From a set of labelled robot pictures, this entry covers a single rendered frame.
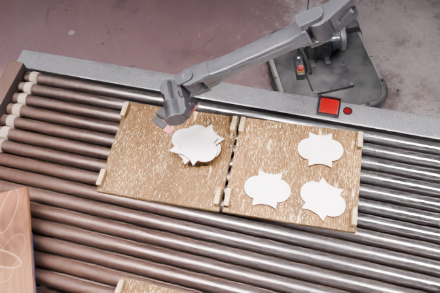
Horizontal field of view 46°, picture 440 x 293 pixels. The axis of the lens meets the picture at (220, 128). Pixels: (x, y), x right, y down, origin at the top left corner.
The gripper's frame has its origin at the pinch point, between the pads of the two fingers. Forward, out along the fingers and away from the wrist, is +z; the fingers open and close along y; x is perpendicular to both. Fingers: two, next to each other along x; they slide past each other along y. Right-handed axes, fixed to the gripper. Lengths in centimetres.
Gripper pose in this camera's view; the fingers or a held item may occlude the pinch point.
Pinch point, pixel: (179, 122)
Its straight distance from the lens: 162.9
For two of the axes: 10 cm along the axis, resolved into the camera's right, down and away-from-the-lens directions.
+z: 0.6, 5.0, 8.6
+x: -7.5, -5.4, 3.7
